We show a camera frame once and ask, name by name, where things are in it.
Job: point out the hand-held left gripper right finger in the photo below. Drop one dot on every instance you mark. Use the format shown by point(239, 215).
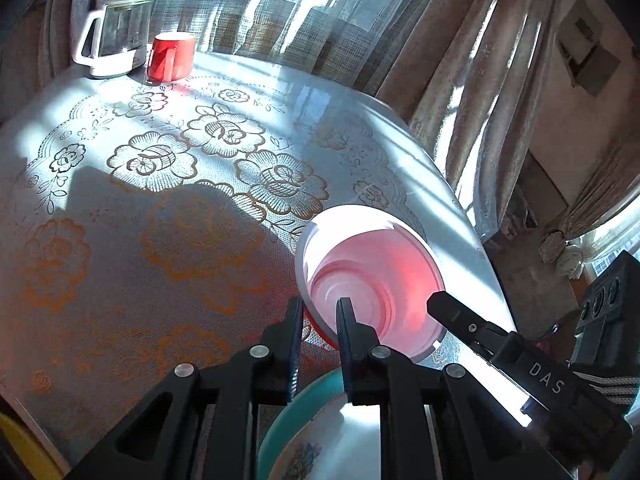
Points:
point(343, 345)

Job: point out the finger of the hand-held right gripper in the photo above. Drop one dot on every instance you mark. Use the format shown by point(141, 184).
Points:
point(465, 322)

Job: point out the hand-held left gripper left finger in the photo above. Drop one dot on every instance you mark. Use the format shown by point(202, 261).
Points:
point(296, 350)

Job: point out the red cup white inside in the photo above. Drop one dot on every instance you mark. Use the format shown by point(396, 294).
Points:
point(380, 280)

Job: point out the white floral plate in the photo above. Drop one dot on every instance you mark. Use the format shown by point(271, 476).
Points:
point(350, 440)

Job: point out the teal plate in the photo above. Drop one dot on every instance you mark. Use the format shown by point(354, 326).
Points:
point(272, 435)

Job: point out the tied beige curtain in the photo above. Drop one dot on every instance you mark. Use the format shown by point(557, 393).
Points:
point(590, 200)

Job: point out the lace floral tablecloth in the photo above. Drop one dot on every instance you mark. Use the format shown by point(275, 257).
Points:
point(125, 260)

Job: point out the yellow bowl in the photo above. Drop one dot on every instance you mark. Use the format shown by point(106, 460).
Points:
point(20, 452)

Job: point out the red mug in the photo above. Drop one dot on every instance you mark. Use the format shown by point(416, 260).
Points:
point(175, 57)

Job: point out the sheer white curtain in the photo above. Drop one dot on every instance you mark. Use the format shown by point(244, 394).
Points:
point(300, 10)

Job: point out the wall picture frame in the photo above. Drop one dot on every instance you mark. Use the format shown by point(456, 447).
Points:
point(590, 45)

